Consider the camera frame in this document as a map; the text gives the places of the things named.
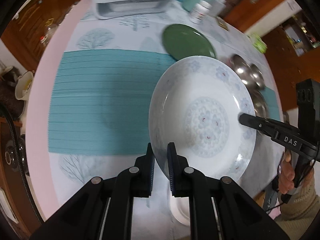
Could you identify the green plate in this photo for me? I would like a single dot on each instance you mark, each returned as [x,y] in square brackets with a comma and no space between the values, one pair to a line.
[185,41]

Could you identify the glass jar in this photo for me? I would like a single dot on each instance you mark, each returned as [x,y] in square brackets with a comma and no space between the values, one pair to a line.
[49,33]

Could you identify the large steel bowl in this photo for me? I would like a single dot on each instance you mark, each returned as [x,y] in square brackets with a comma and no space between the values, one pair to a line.
[261,105]

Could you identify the person's right hand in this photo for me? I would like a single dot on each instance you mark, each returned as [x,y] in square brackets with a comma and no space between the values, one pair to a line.
[285,177]

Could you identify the white pill bottle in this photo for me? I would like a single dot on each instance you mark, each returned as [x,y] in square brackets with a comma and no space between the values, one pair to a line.
[200,11]

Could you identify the white plastic bottle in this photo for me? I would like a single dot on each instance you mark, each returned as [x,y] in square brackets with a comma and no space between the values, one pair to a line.
[218,3]

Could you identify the small steel bowl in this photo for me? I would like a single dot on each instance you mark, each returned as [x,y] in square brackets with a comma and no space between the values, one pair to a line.
[238,63]
[255,76]

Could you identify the plain white plate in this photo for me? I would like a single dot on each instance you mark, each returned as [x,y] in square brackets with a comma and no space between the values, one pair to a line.
[178,210]

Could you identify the cream enamel pot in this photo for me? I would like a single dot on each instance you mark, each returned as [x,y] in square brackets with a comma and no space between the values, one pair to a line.
[23,86]

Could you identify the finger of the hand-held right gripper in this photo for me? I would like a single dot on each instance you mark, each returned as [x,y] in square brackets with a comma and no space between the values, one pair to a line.
[282,125]
[250,121]

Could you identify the square patterned coaster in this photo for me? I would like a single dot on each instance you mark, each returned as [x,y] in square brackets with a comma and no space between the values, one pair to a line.
[222,23]

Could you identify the green tissue pack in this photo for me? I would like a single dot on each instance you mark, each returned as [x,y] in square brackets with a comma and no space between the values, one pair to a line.
[258,43]

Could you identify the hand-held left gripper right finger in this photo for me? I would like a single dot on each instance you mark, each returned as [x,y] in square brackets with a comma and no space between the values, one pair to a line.
[172,172]

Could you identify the clear plastic storage container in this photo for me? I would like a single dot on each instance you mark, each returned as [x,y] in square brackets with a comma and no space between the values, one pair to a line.
[130,7]

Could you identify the person's right forearm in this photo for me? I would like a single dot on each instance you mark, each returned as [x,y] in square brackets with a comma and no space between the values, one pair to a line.
[305,205]

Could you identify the white floral plate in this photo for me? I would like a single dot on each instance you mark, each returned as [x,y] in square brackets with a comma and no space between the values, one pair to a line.
[200,92]

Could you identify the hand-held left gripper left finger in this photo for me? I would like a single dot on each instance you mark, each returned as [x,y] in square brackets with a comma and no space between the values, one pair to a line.
[150,172]

